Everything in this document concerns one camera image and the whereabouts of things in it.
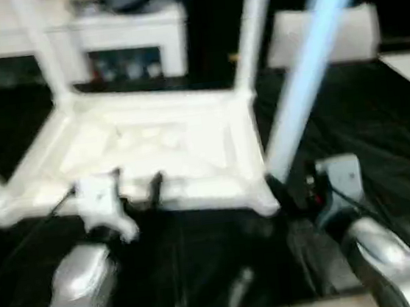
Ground black cabinet with gold label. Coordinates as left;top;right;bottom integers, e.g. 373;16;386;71
180;0;286;85

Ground white cabinet with glass doors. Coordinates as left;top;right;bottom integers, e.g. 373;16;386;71
0;0;195;96

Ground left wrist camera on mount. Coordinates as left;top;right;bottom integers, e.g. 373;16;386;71
70;167;141;249

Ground white plastic table top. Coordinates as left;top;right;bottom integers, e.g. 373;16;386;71
0;71;283;248

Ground black work mat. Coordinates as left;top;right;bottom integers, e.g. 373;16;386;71
0;39;410;307

